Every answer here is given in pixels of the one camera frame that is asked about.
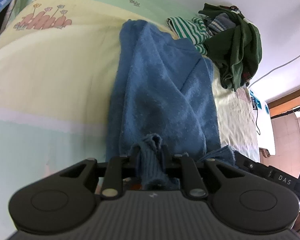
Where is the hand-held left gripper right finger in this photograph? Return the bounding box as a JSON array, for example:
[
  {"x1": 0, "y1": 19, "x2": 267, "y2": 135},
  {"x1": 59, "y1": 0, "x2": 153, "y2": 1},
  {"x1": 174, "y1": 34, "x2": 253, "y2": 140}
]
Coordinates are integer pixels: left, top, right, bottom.
[{"x1": 162, "y1": 145, "x2": 240, "y2": 200}]

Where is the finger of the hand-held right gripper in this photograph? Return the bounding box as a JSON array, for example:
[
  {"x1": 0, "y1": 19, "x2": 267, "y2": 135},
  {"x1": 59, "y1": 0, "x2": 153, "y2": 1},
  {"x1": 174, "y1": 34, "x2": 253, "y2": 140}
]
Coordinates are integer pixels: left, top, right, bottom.
[{"x1": 233, "y1": 151, "x2": 254, "y2": 173}]

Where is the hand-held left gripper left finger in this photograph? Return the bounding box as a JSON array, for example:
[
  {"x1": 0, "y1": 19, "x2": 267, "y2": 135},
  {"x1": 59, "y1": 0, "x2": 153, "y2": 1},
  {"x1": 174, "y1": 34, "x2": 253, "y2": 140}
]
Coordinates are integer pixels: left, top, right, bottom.
[{"x1": 59, "y1": 146, "x2": 140, "y2": 200}]

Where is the blue knit sweater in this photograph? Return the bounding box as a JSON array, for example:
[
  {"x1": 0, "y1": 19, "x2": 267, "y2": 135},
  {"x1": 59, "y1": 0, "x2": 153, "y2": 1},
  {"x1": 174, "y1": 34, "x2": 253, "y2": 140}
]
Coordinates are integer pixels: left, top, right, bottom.
[{"x1": 105, "y1": 19, "x2": 237, "y2": 191}]

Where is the white side table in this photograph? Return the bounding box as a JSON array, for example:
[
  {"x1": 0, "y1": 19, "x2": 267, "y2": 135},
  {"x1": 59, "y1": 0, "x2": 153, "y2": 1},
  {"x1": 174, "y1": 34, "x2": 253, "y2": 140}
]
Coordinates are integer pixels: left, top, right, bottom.
[{"x1": 249, "y1": 88, "x2": 277, "y2": 157}]

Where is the black power adapter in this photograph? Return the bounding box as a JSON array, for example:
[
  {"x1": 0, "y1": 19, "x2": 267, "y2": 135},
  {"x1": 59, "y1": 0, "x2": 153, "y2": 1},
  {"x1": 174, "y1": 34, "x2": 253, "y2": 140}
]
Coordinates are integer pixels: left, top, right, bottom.
[{"x1": 251, "y1": 97, "x2": 262, "y2": 136}]

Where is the blue plastic part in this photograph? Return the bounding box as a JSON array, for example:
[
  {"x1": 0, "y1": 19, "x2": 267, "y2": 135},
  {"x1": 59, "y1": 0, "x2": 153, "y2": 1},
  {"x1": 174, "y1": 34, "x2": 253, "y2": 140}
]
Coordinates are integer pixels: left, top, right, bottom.
[{"x1": 249, "y1": 91, "x2": 262, "y2": 110}]

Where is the dark green garment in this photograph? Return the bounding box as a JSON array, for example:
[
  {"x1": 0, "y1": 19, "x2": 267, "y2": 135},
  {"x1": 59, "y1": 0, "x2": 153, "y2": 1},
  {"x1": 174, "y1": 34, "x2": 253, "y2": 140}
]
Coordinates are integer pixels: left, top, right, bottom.
[{"x1": 198, "y1": 3, "x2": 263, "y2": 92}]

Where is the grey blue striped knit garment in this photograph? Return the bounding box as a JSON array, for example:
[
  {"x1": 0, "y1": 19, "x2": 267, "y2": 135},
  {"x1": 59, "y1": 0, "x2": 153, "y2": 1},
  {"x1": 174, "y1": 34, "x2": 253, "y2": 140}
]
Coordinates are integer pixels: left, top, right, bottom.
[{"x1": 206, "y1": 13, "x2": 237, "y2": 35}]

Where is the green white striped shirt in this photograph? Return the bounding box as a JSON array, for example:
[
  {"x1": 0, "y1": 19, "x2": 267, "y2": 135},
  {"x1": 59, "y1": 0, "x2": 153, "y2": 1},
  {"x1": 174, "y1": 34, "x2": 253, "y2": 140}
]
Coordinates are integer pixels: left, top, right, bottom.
[{"x1": 167, "y1": 16, "x2": 210, "y2": 55}]

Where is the wooden door frame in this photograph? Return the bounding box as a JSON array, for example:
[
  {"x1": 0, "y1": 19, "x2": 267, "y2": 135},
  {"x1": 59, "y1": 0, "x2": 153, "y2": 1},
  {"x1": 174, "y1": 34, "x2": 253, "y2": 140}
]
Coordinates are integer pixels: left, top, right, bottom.
[{"x1": 268, "y1": 80, "x2": 300, "y2": 118}]

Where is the white wall cable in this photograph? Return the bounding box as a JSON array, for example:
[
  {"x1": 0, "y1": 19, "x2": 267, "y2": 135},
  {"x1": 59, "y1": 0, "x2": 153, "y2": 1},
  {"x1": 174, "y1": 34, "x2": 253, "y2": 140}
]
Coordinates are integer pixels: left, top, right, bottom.
[{"x1": 249, "y1": 50, "x2": 300, "y2": 88}]

